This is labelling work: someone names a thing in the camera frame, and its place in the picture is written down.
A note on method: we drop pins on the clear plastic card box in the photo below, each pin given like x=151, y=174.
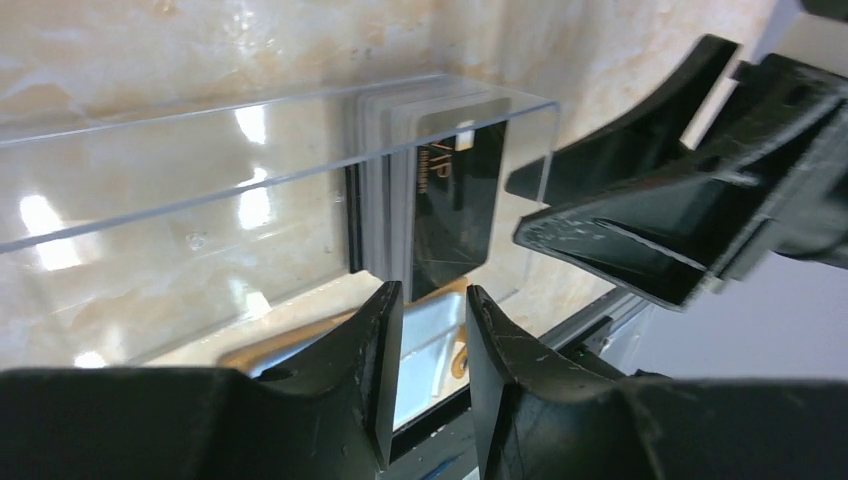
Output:
x=173, y=239

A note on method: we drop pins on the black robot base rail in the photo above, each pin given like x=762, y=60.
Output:
x=535, y=408

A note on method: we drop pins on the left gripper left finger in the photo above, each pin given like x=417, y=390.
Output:
x=325, y=413

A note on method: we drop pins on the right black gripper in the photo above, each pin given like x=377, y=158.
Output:
x=772, y=176

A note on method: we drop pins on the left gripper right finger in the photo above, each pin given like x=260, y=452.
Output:
x=736, y=428

